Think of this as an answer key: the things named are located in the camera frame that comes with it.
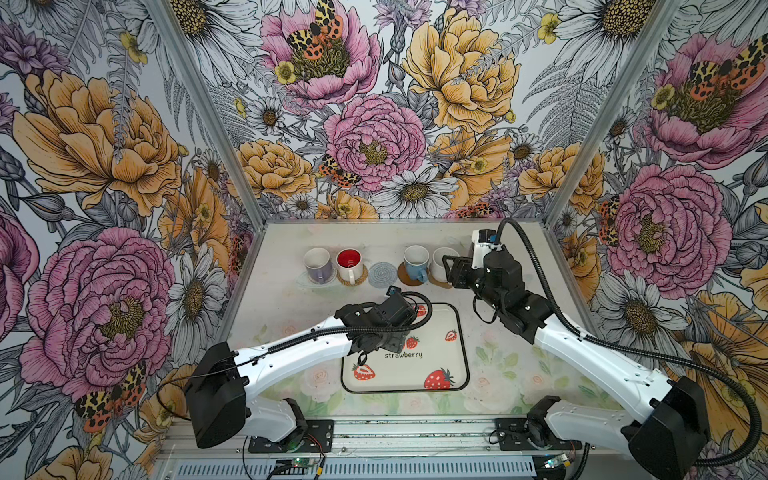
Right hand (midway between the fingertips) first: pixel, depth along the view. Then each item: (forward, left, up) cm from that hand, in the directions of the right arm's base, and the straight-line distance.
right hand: (450, 267), depth 78 cm
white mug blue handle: (+16, +7, -16) cm, 24 cm away
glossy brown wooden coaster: (+13, +11, -22) cm, 28 cm away
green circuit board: (-38, +36, -23) cm, 57 cm away
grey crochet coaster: (+15, +18, -23) cm, 33 cm away
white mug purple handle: (+18, +40, -20) cm, 48 cm away
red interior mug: (+17, +29, -19) cm, 39 cm away
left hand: (-13, +17, -13) cm, 25 cm away
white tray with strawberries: (-14, +4, -23) cm, 28 cm away
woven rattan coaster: (+12, +27, -23) cm, 37 cm away
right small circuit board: (-39, -22, -25) cm, 51 cm away
